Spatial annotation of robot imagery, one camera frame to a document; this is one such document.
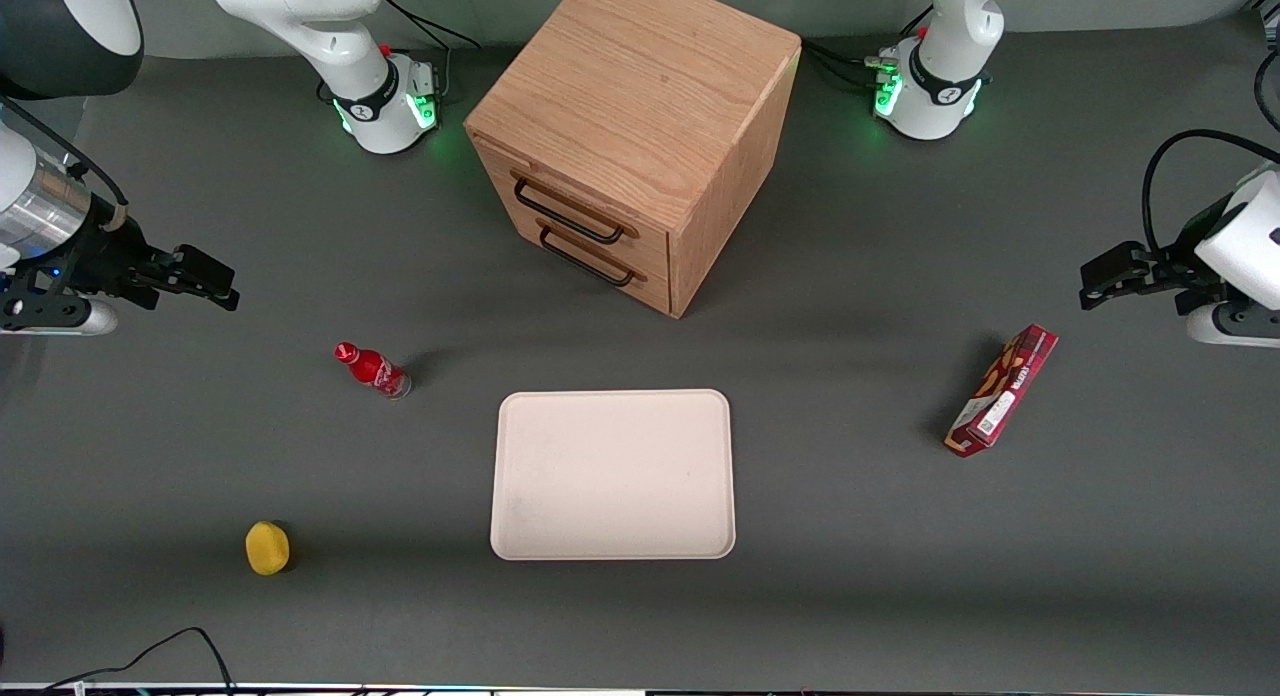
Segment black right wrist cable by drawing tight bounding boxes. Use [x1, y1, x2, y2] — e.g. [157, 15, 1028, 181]
[0, 94, 132, 233]

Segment black right arm base cable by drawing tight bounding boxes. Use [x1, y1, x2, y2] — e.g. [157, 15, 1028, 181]
[382, 0, 482, 102]

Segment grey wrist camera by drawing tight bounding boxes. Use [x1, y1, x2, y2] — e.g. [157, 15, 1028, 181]
[1186, 300, 1280, 350]
[0, 294, 120, 337]

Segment wooden drawer cabinet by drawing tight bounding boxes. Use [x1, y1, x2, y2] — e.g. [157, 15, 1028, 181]
[464, 0, 803, 320]

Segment thin black floor cable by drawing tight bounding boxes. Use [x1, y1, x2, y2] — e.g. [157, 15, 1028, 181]
[40, 627, 237, 693]

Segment small red soda bottle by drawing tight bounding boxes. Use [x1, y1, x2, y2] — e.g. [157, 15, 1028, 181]
[333, 341, 413, 401]

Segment red cookie box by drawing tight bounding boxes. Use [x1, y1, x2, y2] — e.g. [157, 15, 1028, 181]
[944, 323, 1060, 459]

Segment yellow lemon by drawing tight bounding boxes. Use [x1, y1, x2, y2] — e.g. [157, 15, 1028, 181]
[245, 520, 292, 577]

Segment black metal drawer handle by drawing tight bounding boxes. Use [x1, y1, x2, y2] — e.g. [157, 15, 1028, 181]
[537, 223, 635, 289]
[511, 170, 627, 246]

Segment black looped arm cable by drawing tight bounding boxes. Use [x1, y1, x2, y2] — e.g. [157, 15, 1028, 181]
[1142, 128, 1280, 259]

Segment black left arm base cables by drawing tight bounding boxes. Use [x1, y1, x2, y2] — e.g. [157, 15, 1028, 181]
[798, 6, 936, 91]

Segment wooden drawer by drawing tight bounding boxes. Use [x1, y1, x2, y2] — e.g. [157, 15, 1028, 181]
[503, 198, 673, 315]
[470, 131, 671, 277]

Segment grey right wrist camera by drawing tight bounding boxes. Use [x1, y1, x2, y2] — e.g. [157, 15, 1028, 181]
[0, 294, 120, 337]

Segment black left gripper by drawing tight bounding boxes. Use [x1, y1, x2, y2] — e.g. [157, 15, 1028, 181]
[1079, 194, 1244, 315]

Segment beige plastic tray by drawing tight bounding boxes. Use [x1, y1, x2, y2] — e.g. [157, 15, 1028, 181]
[489, 388, 737, 562]

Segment black cable at edge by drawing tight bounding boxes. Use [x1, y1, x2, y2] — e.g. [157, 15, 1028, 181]
[1254, 46, 1280, 133]

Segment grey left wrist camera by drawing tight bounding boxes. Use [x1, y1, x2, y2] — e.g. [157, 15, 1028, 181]
[1186, 300, 1280, 350]

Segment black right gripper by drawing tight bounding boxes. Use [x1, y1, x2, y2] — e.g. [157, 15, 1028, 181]
[55, 208, 242, 312]

